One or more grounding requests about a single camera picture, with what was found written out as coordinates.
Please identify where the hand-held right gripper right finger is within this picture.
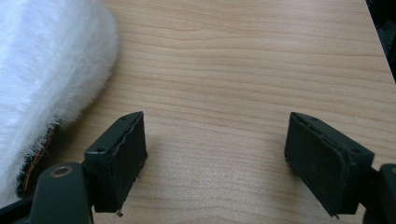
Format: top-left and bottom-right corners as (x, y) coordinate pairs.
(283, 112), (375, 217)

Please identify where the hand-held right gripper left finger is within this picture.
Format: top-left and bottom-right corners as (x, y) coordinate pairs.
(83, 111), (149, 214)

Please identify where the white fluffy fur item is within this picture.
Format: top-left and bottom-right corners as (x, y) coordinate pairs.
(0, 0), (120, 209)

